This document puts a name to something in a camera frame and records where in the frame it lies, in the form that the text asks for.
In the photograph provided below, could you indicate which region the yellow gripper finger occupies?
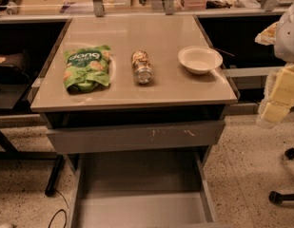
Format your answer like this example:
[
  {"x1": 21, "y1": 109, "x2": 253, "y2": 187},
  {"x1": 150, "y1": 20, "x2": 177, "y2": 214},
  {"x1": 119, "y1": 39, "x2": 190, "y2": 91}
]
[{"x1": 256, "y1": 63, "x2": 294, "y2": 128}]

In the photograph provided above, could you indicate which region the orange soda can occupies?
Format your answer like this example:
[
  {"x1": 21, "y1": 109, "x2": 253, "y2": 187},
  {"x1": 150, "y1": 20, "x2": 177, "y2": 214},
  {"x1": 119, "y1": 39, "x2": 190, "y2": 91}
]
[{"x1": 131, "y1": 50, "x2": 153, "y2": 85}]

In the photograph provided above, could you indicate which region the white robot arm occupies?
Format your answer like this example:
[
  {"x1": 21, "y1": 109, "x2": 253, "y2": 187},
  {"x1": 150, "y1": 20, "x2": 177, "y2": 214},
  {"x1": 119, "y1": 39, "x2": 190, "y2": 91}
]
[{"x1": 255, "y1": 3, "x2": 294, "y2": 128}]

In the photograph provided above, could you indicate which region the closed grey top drawer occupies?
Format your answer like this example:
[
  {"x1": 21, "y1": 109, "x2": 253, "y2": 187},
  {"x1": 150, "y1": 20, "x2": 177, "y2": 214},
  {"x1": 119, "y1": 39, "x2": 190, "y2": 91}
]
[{"x1": 47, "y1": 121, "x2": 225, "y2": 154}]

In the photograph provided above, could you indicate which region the open grey middle drawer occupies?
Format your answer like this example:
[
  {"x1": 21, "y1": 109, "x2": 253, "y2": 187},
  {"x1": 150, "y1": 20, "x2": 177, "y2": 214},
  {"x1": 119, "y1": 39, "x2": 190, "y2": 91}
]
[{"x1": 68, "y1": 149, "x2": 221, "y2": 228}]

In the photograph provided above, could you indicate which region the white bowl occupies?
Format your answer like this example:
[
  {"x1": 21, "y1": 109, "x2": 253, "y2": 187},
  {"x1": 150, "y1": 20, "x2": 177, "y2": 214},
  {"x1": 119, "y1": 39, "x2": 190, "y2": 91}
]
[{"x1": 178, "y1": 46, "x2": 223, "y2": 75}]

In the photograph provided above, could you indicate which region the black office chair base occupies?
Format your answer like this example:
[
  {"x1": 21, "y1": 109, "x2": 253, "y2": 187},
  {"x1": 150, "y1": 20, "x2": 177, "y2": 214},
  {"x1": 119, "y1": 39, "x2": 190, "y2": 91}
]
[{"x1": 268, "y1": 147, "x2": 294, "y2": 205}]

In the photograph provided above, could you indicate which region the green chip bag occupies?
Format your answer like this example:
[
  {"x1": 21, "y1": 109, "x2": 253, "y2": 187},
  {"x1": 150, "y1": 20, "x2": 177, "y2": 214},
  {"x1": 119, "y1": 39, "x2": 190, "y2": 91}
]
[{"x1": 64, "y1": 46, "x2": 110, "y2": 93}]

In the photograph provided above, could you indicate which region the black table leg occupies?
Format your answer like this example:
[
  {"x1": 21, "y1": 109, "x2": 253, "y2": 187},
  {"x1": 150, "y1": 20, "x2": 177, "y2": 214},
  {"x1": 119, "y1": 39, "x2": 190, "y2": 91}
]
[{"x1": 45, "y1": 155, "x2": 64, "y2": 197}]

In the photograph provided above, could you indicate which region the black side table left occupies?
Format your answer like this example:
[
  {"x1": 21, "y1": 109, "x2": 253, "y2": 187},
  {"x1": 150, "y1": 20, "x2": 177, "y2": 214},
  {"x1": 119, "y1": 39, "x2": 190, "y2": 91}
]
[{"x1": 0, "y1": 19, "x2": 71, "y2": 154}]

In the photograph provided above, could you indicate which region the black cable on floor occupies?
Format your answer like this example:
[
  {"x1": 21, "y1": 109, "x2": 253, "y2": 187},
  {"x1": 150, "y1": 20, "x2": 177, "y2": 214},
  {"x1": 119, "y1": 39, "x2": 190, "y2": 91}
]
[{"x1": 47, "y1": 189, "x2": 70, "y2": 228}]

